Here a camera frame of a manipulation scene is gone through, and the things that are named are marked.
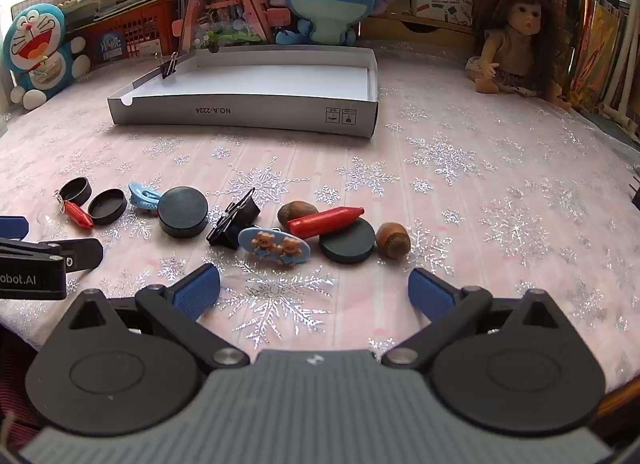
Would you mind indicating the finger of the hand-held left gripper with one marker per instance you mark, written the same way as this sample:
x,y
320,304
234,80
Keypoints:
x,y
80,251
11,227

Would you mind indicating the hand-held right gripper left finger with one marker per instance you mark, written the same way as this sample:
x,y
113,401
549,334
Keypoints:
x,y
197,290

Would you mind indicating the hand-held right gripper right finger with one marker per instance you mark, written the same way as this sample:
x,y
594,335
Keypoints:
x,y
430,290

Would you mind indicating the red toy crayon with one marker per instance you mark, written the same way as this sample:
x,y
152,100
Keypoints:
x,y
325,223
79,214

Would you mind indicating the black round lid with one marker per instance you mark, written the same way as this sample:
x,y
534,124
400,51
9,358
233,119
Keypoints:
x,y
107,208

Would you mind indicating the small black round cap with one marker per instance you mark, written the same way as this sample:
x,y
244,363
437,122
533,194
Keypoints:
x,y
75,190

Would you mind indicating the brown acorn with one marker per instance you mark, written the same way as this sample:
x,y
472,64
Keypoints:
x,y
294,209
393,240

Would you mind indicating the large black binder clip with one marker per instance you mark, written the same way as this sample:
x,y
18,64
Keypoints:
x,y
235,225

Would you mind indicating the thick black puck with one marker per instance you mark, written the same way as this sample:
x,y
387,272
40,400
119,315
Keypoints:
x,y
182,212

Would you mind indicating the blue bear hair clip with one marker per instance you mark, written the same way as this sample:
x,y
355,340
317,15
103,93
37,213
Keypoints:
x,y
145,195
275,247

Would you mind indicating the black disc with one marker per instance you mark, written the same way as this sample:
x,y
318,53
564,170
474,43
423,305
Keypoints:
x,y
348,247

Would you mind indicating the white cardboard box tray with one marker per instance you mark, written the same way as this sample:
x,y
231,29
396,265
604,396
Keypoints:
x,y
250,84

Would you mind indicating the blue robot cat plush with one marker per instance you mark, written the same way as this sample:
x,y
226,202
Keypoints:
x,y
35,47

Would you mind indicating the small black binder clip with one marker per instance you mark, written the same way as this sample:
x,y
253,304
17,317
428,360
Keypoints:
x,y
168,66

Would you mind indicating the red plastic crate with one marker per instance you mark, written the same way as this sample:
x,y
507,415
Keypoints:
x,y
130,29

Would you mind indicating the wooden desk drawer organizer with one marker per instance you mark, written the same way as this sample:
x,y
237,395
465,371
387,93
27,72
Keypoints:
x,y
415,30

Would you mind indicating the white pipe rack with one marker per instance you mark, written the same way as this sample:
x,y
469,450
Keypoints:
x,y
622,109

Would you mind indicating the brown-haired doll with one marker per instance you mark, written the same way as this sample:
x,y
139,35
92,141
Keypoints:
x,y
517,37

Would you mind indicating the row of thin picture books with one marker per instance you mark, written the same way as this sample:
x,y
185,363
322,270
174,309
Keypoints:
x,y
597,42

